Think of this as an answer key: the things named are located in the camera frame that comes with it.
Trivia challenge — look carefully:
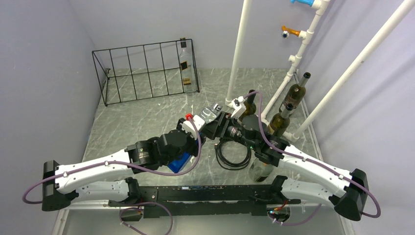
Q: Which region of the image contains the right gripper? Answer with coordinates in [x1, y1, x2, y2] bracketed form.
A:
[199, 111, 258, 150]

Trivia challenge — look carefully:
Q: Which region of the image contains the blue rectangular glass bottle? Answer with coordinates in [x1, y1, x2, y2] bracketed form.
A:
[167, 103, 224, 174]

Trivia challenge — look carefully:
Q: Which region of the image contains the clear round glass bottle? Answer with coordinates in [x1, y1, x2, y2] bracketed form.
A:
[248, 158, 274, 182]

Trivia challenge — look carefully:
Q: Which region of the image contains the clear square liquor bottle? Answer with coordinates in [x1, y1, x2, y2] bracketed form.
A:
[179, 37, 197, 93]

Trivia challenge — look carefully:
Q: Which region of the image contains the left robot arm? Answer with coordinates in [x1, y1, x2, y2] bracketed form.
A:
[41, 116, 206, 212]

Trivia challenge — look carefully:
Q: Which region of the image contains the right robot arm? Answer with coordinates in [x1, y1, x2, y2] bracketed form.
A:
[195, 112, 372, 221]

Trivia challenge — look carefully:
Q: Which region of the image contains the dark green wine bottle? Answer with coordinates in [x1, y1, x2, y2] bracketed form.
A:
[238, 94, 256, 122]

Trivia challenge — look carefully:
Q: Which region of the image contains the olive green wine bottle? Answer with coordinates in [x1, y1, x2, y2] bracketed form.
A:
[267, 103, 294, 138]

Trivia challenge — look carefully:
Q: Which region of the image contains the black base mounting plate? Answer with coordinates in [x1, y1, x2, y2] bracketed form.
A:
[108, 184, 300, 218]

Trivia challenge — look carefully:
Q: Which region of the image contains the orange plastic peg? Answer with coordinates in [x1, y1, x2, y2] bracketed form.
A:
[281, 25, 300, 38]

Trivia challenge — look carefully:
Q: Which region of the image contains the blue plastic peg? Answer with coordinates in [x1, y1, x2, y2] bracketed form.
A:
[290, 0, 314, 7]

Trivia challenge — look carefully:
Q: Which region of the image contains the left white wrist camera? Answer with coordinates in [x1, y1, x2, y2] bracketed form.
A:
[182, 113, 206, 140]

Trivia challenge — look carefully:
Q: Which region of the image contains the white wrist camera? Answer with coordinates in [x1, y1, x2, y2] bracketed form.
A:
[182, 113, 206, 140]
[231, 96, 247, 123]

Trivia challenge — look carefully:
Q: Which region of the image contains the coiled black cable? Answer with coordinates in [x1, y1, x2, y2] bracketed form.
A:
[214, 138, 252, 171]

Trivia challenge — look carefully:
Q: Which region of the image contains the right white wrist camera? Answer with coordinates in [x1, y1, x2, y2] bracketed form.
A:
[231, 96, 247, 123]

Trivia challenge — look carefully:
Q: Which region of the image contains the brown-green wine bottle by wall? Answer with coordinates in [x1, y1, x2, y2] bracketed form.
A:
[279, 72, 311, 115]

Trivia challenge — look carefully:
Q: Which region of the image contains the black wire wine rack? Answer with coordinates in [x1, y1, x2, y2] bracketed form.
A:
[92, 38, 200, 106]

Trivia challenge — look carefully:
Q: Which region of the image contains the white PVC pipe frame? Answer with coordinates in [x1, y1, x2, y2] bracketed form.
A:
[225, 0, 415, 142]

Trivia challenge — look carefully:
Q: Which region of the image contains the aluminium rail frame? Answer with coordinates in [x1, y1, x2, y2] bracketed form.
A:
[53, 204, 356, 235]

